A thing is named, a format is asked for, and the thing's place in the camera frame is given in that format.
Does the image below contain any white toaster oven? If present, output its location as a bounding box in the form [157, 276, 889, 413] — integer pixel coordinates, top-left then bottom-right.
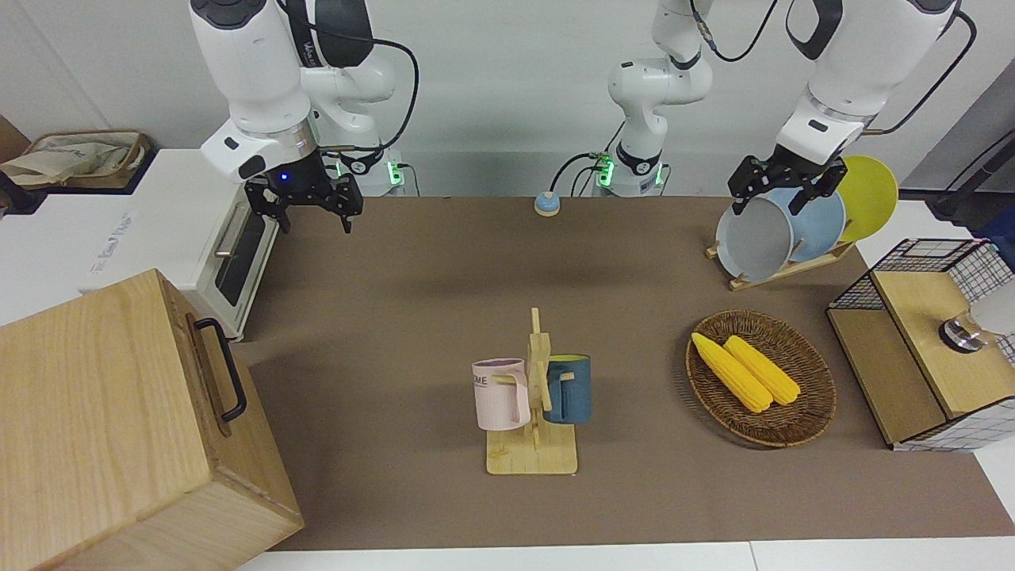
[0, 148, 280, 343]

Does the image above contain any wooden mug rack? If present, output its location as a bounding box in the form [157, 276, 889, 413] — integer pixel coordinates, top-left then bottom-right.
[485, 308, 579, 477]

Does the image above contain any white cylinder with metal base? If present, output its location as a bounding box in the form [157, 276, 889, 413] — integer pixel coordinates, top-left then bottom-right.
[939, 300, 1015, 354]

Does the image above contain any yellow plate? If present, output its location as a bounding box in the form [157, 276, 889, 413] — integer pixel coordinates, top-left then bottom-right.
[834, 155, 899, 243]

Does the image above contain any black wire wooden shelf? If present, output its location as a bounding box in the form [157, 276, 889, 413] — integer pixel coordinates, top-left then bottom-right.
[825, 238, 1015, 453]

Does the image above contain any light wooden cabinet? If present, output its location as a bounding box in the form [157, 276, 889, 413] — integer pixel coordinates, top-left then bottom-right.
[0, 268, 278, 571]

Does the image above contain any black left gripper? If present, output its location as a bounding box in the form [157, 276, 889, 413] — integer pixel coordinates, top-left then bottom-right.
[729, 147, 848, 217]

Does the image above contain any brown table mat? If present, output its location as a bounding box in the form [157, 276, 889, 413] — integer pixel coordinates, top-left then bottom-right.
[230, 194, 1015, 553]

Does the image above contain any dark blue mug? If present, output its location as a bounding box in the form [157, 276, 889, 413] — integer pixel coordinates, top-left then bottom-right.
[545, 354, 592, 425]

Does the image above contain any black stand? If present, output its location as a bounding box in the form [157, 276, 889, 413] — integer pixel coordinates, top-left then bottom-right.
[924, 131, 1015, 235]

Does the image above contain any grey plate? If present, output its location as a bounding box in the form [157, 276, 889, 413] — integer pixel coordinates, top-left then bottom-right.
[715, 196, 795, 284]

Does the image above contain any brown wicker basket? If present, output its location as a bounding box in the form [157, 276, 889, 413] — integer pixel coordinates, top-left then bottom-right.
[685, 310, 837, 448]

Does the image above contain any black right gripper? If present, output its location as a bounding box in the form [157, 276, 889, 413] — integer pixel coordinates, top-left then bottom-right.
[245, 149, 364, 233]

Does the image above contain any pink mug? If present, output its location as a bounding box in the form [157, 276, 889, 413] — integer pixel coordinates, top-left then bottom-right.
[472, 358, 531, 431]

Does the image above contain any wooden drawer with black handle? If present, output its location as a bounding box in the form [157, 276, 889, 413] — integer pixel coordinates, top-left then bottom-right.
[155, 268, 305, 556]

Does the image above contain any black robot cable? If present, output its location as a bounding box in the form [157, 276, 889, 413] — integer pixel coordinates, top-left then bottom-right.
[284, 0, 419, 197]
[863, 6, 978, 136]

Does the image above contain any cardboard box with cloth bag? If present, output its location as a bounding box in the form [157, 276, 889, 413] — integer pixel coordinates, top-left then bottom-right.
[0, 130, 153, 192]

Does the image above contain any wooden plate rack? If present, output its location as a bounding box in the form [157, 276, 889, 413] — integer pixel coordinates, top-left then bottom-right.
[706, 238, 857, 292]

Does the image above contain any light blue plate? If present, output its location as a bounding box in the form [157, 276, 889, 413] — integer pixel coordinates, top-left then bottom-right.
[769, 187, 848, 263]

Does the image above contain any yellow corn cob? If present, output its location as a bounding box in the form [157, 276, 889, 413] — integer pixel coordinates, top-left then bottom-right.
[691, 332, 774, 414]
[723, 335, 802, 406]

